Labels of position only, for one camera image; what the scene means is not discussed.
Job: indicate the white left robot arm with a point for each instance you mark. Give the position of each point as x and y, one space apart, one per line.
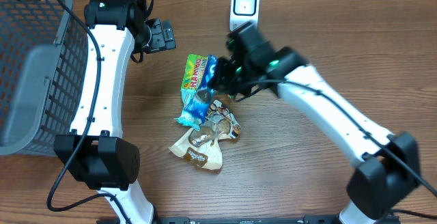
94 151

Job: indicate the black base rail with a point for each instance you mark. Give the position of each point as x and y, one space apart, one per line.
309 219

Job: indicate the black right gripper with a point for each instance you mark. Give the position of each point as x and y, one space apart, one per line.
221 83

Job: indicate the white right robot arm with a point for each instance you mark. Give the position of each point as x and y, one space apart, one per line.
386 166

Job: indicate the white barcode scanner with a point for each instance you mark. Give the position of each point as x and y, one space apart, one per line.
242 11

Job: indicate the blue Oreo pack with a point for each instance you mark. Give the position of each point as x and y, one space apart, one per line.
204 93

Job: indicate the green Haribo candy bag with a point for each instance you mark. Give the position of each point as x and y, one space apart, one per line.
194 70

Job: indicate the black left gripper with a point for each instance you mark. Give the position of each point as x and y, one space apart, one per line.
164 35

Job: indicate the beige cookie bag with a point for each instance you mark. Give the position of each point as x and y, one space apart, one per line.
201 147

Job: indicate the grey plastic basket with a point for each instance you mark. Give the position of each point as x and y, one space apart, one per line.
43 63

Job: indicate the light teal snack bar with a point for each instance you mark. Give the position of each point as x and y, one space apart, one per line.
190 113

